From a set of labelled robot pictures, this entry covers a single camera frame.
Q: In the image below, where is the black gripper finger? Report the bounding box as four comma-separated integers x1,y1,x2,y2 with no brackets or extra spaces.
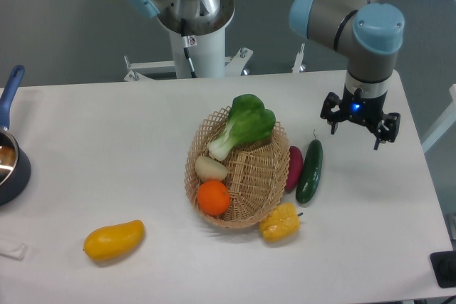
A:
373,112,400,150
320,92,341,135

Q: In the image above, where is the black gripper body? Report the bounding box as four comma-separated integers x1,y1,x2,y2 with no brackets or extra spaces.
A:
336,85,387,128

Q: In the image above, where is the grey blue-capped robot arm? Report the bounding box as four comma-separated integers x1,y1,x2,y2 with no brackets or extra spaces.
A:
128,0,405,144

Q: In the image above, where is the yellow mango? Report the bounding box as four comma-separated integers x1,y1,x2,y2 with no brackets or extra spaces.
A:
83,220,145,262

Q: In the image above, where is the purple sweet potato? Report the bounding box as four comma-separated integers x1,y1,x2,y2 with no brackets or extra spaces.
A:
285,146,304,192

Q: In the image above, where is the dark green cucumber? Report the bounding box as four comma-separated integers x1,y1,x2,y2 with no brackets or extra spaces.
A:
295,131,323,204

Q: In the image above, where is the green bok choy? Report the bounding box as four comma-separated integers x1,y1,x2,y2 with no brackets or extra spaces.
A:
207,94,276,161

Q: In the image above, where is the woven wicker basket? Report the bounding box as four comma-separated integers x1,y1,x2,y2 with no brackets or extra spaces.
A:
184,107,290,229

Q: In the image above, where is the yellow bell pepper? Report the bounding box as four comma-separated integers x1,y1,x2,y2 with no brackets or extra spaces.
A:
259,203,302,243

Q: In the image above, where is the beige potato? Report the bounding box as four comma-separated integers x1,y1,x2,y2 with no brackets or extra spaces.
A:
195,156,228,182

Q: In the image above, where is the black device at table edge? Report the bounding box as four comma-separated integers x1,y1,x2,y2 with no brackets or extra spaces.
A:
430,251,455,288

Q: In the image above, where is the orange fruit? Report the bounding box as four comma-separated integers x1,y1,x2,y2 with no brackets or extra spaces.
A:
197,180,231,216

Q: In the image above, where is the clear plastic piece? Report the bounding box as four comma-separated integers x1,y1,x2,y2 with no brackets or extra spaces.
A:
0,238,28,261

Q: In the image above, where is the white frame post right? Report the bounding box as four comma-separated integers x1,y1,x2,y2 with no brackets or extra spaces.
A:
421,84,455,153

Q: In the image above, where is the black cable on pedestal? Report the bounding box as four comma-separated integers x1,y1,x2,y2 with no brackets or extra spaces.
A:
180,19,198,79

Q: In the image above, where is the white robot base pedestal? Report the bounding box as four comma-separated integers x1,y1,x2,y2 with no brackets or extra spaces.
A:
128,0,235,79

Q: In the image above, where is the blue-handled saucepan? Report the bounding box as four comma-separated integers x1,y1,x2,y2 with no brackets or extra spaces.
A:
1,65,31,206

